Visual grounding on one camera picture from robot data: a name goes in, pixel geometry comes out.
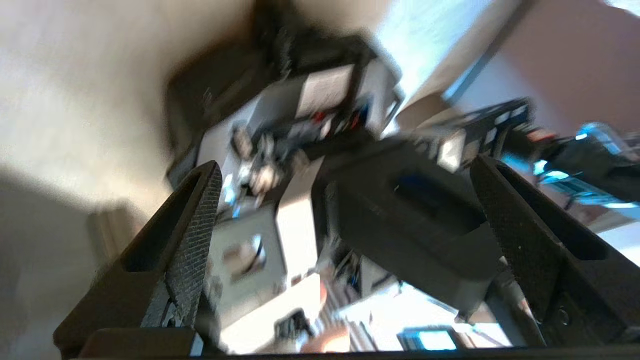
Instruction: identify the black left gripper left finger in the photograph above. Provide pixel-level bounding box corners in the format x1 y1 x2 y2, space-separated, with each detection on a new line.
52 160 223 358

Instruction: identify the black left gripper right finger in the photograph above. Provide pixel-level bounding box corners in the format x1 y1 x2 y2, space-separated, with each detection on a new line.
470 155 640 347

